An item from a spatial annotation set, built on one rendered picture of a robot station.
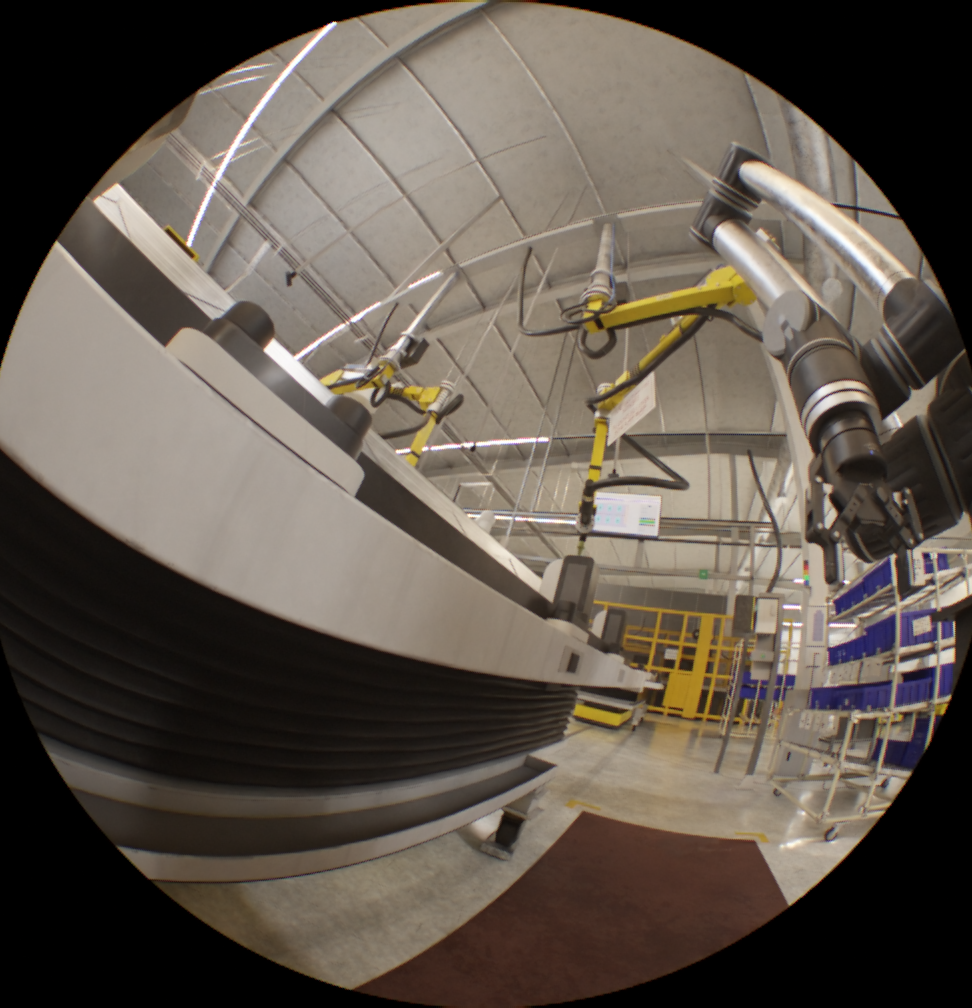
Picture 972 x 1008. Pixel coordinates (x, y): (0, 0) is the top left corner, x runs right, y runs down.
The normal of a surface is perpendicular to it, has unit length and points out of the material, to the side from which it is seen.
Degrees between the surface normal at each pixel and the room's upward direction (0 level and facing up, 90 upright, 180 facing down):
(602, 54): 176
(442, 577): 90
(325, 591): 90
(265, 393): 90
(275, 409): 90
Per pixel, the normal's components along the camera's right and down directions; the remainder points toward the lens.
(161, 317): 0.82, 0.04
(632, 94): -0.24, 0.87
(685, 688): -0.48, -0.48
